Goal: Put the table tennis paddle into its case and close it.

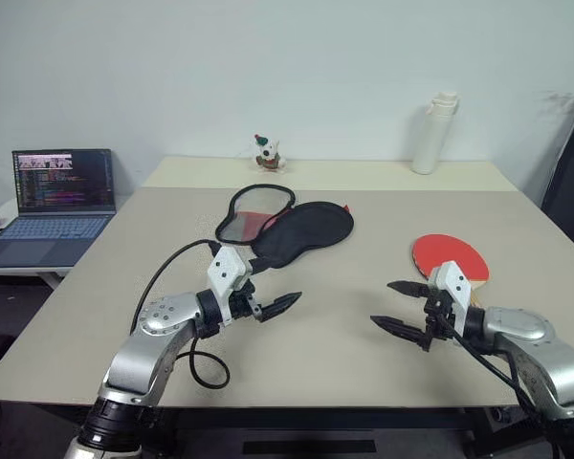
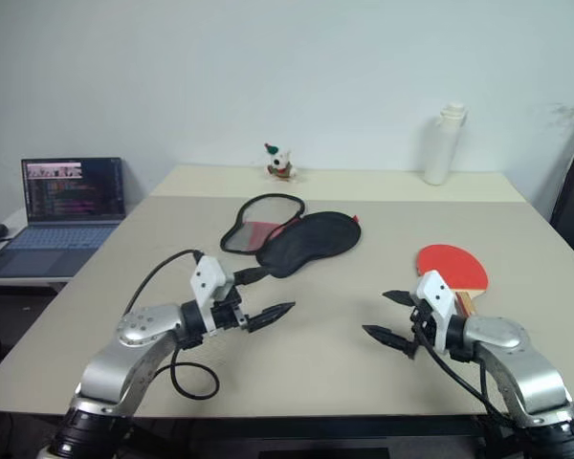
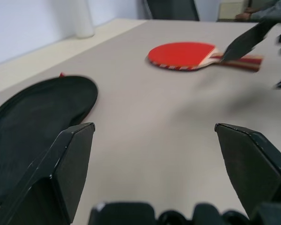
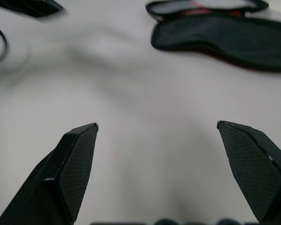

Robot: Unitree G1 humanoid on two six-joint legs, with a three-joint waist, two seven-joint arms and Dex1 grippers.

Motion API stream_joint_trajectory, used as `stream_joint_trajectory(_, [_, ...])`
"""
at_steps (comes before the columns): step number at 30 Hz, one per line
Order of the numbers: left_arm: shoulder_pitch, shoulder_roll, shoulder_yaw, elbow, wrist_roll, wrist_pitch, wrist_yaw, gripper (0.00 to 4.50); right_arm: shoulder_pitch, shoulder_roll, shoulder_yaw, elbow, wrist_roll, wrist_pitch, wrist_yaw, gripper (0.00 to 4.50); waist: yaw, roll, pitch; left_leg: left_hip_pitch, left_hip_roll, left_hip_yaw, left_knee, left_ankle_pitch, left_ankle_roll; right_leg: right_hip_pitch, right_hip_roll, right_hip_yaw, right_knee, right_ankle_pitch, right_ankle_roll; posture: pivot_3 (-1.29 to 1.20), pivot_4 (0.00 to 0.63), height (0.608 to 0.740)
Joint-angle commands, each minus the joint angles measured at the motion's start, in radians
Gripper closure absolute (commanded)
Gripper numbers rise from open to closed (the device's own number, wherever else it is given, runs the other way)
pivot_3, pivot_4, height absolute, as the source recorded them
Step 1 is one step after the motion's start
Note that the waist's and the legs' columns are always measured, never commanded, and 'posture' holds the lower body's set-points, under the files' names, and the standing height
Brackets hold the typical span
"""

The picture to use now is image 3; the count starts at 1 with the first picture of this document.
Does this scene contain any white water bottle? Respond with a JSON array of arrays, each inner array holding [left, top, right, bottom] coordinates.
[[74, 0, 96, 38]]

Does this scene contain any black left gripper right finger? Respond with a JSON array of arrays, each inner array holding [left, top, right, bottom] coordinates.
[[214, 123, 281, 220]]

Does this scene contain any black office chair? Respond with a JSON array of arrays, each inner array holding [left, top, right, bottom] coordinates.
[[142, 0, 200, 22]]

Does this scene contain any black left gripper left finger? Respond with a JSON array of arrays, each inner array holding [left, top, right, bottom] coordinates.
[[0, 122, 96, 225]]

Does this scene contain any red table tennis paddle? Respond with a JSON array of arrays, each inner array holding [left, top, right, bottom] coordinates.
[[148, 41, 264, 72]]

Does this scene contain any bystander hand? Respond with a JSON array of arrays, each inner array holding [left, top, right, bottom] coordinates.
[[235, 11, 253, 21]]

